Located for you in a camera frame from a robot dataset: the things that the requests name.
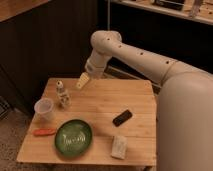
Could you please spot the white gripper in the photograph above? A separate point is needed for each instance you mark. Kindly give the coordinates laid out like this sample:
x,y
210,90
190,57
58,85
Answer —
x,y
91,71

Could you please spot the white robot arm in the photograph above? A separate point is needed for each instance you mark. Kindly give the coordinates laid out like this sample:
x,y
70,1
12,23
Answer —
x,y
184,106

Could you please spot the translucent ceramic cup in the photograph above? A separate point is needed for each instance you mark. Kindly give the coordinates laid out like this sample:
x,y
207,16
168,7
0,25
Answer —
x,y
44,107

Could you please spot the small white bottle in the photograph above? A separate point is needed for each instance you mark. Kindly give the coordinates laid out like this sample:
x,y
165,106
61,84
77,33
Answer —
x,y
63,94

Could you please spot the wooden table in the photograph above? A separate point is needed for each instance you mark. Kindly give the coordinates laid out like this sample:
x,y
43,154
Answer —
x,y
98,103

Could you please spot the black rectangular block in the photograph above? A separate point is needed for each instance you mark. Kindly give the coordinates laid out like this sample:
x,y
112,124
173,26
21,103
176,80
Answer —
x,y
120,119

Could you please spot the green round plate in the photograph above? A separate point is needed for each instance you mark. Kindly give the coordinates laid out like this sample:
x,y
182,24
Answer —
x,y
73,138

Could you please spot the orange carrot toy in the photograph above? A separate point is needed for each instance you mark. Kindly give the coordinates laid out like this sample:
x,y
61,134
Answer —
x,y
44,132

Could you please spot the metal vertical pole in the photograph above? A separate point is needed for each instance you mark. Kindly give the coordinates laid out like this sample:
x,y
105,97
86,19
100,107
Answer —
x,y
108,14

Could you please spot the wooden shelf with items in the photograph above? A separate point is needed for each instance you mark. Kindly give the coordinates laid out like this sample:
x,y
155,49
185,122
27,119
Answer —
x,y
195,10

